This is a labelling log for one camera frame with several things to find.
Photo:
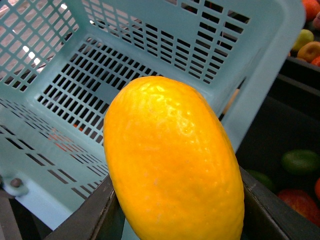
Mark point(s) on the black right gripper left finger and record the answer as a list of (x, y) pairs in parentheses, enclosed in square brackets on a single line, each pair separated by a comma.
[(99, 217)]

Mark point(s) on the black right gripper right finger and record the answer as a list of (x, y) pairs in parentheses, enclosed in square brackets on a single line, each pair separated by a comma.
[(267, 217)]

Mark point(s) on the yellow lemon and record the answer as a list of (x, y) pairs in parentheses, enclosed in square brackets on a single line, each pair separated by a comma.
[(171, 163)]

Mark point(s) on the light blue basket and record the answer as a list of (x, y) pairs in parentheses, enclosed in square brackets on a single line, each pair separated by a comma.
[(62, 62)]

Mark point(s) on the black near fruit shelf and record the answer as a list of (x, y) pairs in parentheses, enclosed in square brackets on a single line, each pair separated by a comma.
[(288, 119)]

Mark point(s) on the red yellow apple centre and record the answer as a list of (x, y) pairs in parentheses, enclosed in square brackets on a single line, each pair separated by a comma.
[(302, 203)]

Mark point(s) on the green lime centre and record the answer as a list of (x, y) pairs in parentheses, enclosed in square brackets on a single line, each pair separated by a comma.
[(300, 162)]

